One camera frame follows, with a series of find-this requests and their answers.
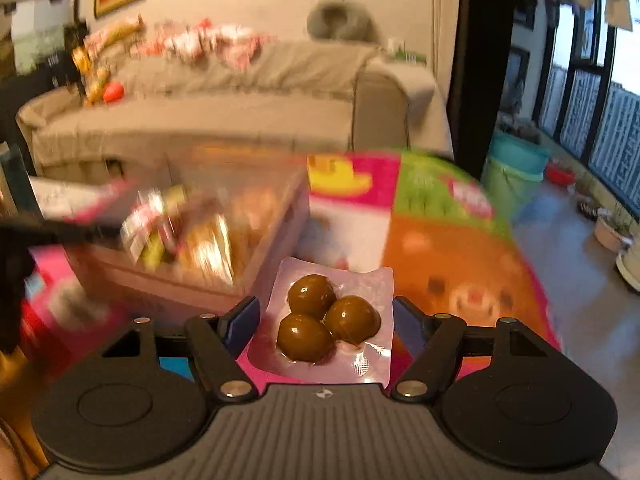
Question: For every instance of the white plant pot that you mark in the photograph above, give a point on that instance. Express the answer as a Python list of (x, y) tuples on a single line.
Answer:
[(609, 233)]

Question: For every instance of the pile of baby clothes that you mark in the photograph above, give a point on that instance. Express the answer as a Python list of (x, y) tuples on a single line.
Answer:
[(235, 46)]

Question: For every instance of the red plastic basin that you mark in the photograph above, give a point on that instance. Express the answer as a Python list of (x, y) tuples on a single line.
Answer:
[(559, 174)]

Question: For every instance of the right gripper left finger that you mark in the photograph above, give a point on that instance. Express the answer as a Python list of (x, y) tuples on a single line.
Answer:
[(216, 343)]

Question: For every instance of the green label sign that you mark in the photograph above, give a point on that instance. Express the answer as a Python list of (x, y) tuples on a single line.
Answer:
[(410, 57)]

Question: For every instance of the green plastic bucket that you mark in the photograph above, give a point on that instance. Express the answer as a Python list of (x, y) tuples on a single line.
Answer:
[(509, 189)]

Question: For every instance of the round pastry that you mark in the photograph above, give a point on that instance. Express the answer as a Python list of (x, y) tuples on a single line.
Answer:
[(205, 247)]

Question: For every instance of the beige covered sofa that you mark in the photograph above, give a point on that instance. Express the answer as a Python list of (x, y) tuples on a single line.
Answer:
[(300, 96)]

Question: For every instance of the orange toy ball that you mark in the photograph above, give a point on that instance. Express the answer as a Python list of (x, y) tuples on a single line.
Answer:
[(113, 92)]

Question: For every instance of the grey neck pillow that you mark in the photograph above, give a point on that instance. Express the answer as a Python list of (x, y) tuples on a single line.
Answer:
[(341, 20)]

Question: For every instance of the white ribbed planter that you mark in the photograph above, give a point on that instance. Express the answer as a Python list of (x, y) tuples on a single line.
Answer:
[(628, 266)]

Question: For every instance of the three braised eggs packet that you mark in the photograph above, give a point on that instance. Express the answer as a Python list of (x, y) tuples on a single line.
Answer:
[(326, 325)]

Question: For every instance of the colourful cartoon play mat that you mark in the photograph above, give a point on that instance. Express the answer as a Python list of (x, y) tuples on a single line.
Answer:
[(424, 219)]

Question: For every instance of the yellow plush toys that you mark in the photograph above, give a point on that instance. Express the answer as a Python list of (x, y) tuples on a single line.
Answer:
[(102, 54)]

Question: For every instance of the teal plastic bucket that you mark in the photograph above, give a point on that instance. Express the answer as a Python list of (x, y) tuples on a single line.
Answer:
[(517, 153)]

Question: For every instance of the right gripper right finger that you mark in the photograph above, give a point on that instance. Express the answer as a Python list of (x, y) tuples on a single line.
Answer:
[(433, 341)]

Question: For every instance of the pink cardboard gift box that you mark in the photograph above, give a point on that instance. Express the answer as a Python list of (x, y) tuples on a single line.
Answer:
[(265, 196)]

